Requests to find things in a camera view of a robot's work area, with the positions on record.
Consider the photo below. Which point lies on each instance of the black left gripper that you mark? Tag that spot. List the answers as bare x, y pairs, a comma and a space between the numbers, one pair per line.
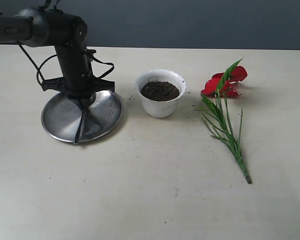
76, 80

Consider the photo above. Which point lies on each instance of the steel spork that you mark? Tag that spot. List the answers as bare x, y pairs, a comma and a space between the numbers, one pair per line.
83, 104

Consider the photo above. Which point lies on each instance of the white ceramic flower pot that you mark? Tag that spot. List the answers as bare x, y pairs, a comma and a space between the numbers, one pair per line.
160, 109

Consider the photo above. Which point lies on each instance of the artificial red flower stem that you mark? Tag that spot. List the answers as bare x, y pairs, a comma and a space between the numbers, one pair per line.
216, 117

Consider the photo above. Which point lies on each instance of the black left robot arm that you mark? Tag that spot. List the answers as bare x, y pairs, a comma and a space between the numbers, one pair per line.
39, 27

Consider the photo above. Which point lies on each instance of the dark potting soil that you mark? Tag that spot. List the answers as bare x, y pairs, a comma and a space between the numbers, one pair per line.
160, 91

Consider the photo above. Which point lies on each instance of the round steel plate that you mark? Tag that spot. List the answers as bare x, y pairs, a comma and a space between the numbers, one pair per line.
60, 117

